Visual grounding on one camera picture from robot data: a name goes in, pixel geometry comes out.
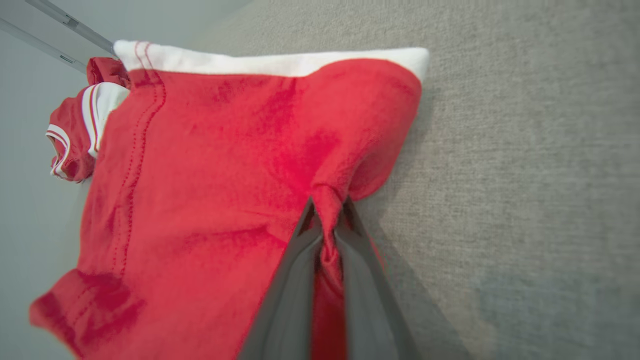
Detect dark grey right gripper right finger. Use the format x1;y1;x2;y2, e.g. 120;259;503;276
334;197;418;360

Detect red shorts with white trim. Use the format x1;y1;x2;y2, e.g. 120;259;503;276
29;40;430;360

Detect grey fabric sofa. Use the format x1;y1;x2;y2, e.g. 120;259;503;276
65;0;640;360

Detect red Bulls jersey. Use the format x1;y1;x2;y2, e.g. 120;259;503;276
46;56;132;183

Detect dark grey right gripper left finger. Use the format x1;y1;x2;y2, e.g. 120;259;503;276
239;197;323;360

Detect grey metal partition post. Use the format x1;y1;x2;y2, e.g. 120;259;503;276
0;17;88;74
24;0;117;55

